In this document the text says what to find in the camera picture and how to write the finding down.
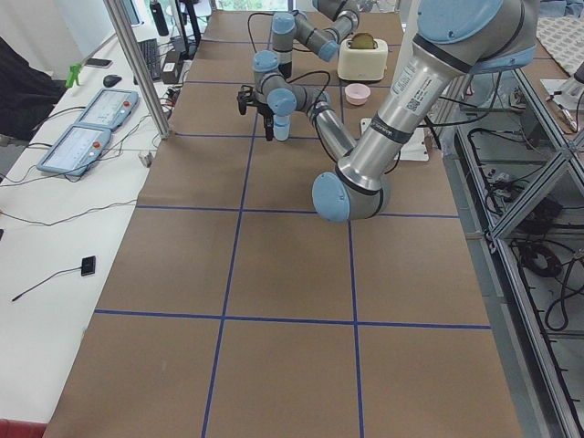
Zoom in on upper teach pendant tablet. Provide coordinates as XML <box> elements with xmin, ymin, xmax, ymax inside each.
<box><xmin>75</xmin><ymin>88</ymin><xmax>139</xmax><ymax>131</ymax></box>

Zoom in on green plastic clamp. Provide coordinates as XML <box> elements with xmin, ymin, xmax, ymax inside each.
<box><xmin>65</xmin><ymin>63</ymin><xmax>82</xmax><ymax>89</ymax></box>

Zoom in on cream two-slot toaster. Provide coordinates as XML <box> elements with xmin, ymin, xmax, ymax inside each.
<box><xmin>337</xmin><ymin>38</ymin><xmax>389</xmax><ymax>82</ymax></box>

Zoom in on toasted bread slice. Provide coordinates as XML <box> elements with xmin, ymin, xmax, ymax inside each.
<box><xmin>348</xmin><ymin>33</ymin><xmax>377</xmax><ymax>50</ymax></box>

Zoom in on black smartphone on table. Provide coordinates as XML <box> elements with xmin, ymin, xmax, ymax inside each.
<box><xmin>85</xmin><ymin>57</ymin><xmax>113</xmax><ymax>68</ymax></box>

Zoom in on aluminium frame post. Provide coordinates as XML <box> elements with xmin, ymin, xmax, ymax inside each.
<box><xmin>103</xmin><ymin>0</ymin><xmax>170</xmax><ymax>140</ymax></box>

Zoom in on light blue cup robot-right side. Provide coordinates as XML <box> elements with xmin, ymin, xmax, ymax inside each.
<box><xmin>274</xmin><ymin>115</ymin><xmax>290</xmax><ymax>128</ymax></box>

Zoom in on small black puck with cable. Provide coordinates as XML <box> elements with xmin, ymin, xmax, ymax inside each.
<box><xmin>80</xmin><ymin>255</ymin><xmax>97</xmax><ymax>276</ymax></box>

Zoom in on black computer mouse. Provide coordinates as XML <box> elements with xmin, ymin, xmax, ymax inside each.
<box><xmin>102</xmin><ymin>75</ymin><xmax>122</xmax><ymax>88</ymax></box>

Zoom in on black water bottle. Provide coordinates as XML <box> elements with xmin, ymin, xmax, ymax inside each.
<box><xmin>149</xmin><ymin>0</ymin><xmax>170</xmax><ymax>37</ymax></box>

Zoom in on light blue cup robot-left side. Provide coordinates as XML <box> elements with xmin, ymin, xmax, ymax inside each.
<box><xmin>273</xmin><ymin>121</ymin><xmax>290</xmax><ymax>141</ymax></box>

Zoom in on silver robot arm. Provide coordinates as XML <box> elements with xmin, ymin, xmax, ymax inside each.
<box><xmin>237</xmin><ymin>1</ymin><xmax>540</xmax><ymax>222</ymax></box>
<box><xmin>271</xmin><ymin>0</ymin><xmax>360</xmax><ymax>78</ymax></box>

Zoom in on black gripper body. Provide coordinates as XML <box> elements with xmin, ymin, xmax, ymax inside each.
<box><xmin>278</xmin><ymin>62</ymin><xmax>292</xmax><ymax>78</ymax></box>
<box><xmin>236</xmin><ymin>85</ymin><xmax>274</xmax><ymax>119</ymax></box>

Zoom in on lower teach pendant tablet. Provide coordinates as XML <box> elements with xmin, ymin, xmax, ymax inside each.
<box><xmin>36</xmin><ymin>125</ymin><xmax>112</xmax><ymax>176</ymax></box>

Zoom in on black keyboard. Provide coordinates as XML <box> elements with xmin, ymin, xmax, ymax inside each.
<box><xmin>138</xmin><ymin>38</ymin><xmax>162</xmax><ymax>81</ymax></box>

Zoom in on pink plastic bowl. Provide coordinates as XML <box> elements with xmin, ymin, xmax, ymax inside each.
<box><xmin>344</xmin><ymin>83</ymin><xmax>370</xmax><ymax>106</ymax></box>

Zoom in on teach pendant tablet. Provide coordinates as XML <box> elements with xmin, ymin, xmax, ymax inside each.
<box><xmin>36</xmin><ymin>125</ymin><xmax>112</xmax><ymax>176</ymax></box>
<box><xmin>75</xmin><ymin>88</ymin><xmax>139</xmax><ymax>131</ymax></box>

